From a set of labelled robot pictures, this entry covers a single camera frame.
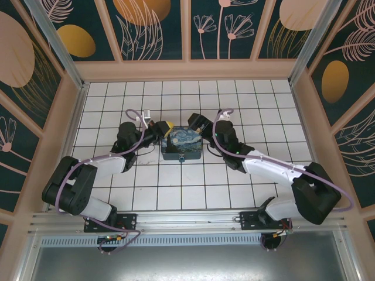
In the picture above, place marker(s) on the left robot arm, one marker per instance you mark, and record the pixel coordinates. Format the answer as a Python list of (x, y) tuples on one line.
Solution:
[(73, 187)]

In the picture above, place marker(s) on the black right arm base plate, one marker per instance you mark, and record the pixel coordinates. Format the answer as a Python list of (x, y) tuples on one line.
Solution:
[(249, 222)]

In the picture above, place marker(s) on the small circuit board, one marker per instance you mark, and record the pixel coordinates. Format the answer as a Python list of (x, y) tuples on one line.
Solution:
[(282, 232), (109, 239)]

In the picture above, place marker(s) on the starry night tin box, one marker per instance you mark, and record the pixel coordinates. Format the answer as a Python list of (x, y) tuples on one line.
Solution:
[(184, 140)]

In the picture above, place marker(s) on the aluminium mounting rail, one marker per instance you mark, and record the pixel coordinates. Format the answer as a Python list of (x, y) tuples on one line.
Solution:
[(187, 222)]

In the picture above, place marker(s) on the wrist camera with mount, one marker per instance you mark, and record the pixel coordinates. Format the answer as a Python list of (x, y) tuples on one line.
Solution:
[(147, 115), (225, 116)]

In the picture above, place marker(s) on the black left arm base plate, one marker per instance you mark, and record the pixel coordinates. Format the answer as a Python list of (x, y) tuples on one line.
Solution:
[(129, 221)]

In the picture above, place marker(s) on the aluminium frame post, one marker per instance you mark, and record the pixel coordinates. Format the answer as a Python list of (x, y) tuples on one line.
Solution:
[(58, 49), (310, 44)]

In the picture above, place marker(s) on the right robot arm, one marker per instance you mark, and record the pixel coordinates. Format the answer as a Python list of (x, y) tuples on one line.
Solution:
[(316, 199)]

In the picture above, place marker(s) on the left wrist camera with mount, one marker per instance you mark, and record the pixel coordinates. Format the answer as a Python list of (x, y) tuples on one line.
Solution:
[(147, 115)]

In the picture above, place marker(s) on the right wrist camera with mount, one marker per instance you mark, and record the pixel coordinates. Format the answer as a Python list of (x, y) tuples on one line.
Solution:
[(225, 116)]

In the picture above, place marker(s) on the grey metal sheet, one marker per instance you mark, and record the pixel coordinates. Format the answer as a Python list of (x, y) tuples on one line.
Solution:
[(187, 263)]

